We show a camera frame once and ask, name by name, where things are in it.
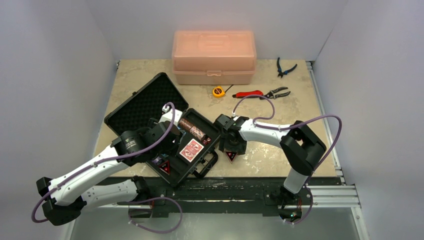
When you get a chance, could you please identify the triangular all-in button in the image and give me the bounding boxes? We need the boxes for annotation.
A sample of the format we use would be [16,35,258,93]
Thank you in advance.
[158,161,171,176]
[225,151,238,164]

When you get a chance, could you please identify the orange black poker chip roll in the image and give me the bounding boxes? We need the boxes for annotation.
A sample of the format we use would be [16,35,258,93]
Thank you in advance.
[178,118,194,131]

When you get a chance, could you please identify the tan blue poker chip roll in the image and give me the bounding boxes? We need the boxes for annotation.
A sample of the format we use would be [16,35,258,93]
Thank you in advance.
[189,126,207,141]

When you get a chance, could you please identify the black poker set case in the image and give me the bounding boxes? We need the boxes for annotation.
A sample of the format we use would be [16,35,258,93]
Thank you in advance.
[104,72,220,187]

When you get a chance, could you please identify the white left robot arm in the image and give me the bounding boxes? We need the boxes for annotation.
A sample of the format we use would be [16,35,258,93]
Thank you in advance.
[31,102,182,226]

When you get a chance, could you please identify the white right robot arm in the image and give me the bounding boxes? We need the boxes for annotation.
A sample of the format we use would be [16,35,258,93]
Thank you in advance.
[213,114,327,204]

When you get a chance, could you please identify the purple poker chip roll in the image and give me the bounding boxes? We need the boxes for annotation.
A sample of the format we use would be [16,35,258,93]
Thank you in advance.
[151,156,164,166]

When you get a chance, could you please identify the red card deck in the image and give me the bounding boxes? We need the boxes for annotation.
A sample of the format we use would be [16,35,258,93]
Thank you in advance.
[179,139,204,163]

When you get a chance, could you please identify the red utility knife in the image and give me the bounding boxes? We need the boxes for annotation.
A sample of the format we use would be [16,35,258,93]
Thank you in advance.
[232,90,264,99]

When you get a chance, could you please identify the yellow tape measure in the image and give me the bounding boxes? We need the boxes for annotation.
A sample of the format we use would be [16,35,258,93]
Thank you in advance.
[212,84,234,98]

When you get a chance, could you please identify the orange plastic toolbox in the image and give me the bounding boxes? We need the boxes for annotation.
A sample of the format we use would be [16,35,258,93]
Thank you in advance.
[171,30,257,85]

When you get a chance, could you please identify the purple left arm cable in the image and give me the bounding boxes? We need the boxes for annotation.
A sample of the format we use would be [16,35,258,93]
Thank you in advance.
[31,101,184,234]

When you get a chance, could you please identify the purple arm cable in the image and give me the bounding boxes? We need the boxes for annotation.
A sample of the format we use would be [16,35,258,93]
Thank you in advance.
[232,94,343,226]
[31,101,184,234]

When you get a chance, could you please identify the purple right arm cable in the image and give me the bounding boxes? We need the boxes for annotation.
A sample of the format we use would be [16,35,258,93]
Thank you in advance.
[232,94,343,226]

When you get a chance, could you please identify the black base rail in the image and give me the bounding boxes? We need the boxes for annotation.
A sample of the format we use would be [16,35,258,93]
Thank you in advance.
[67,176,362,220]

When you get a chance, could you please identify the black wire stripper pliers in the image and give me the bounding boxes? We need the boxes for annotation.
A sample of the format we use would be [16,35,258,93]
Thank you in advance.
[259,86,291,100]

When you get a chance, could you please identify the blue handled pliers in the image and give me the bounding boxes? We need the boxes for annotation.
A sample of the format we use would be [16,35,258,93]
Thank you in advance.
[276,56,298,79]

